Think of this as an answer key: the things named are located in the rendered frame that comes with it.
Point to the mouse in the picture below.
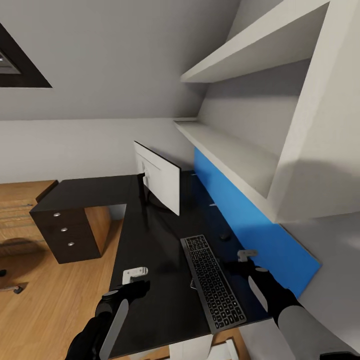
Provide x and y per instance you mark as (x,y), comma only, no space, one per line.
(226,235)

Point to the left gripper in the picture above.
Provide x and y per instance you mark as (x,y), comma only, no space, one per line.
(137,289)

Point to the keyboard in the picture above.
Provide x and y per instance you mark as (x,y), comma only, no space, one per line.
(221,308)

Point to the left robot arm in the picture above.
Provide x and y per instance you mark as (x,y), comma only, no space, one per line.
(97,339)

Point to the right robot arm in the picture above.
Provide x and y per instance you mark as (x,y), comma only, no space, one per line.
(307,338)

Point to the swivel chair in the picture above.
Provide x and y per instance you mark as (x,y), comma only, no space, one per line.
(15,288)

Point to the monitor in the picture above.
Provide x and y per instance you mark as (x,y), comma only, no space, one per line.
(161,176)

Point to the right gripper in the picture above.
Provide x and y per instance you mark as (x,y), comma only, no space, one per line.
(236,268)

